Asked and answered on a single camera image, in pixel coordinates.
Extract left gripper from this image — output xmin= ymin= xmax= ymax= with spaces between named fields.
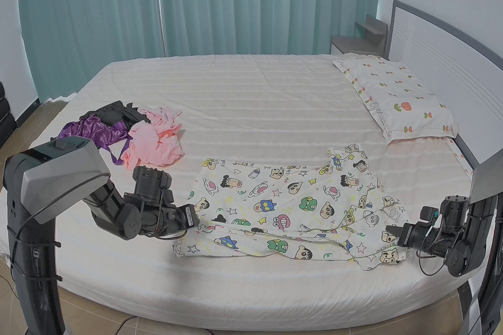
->
xmin=158 ymin=203 xmax=203 ymax=238

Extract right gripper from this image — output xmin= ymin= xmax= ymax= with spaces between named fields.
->
xmin=397 ymin=221 xmax=439 ymax=250

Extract white printed pyjama top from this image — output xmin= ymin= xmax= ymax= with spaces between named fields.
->
xmin=173 ymin=143 xmax=411 ymax=271

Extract pink garment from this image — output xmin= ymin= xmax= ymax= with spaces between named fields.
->
xmin=120 ymin=106 xmax=185 ymax=172

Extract purple satin garment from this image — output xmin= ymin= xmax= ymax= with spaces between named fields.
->
xmin=57 ymin=115 xmax=132 ymax=165

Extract black garment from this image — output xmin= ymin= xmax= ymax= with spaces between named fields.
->
xmin=79 ymin=101 xmax=152 ymax=132

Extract white printed pillow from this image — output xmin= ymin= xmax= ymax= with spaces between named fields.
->
xmin=333 ymin=54 xmax=459 ymax=147

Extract bed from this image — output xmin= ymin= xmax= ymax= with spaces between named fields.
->
xmin=0 ymin=0 xmax=503 ymax=330

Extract grey bedside table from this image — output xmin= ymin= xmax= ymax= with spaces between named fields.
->
xmin=330 ymin=15 xmax=390 ymax=61

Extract black chest of drawers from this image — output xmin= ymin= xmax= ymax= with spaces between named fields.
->
xmin=0 ymin=82 xmax=17 ymax=149

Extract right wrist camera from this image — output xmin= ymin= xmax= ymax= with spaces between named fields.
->
xmin=419 ymin=206 xmax=440 ymax=227

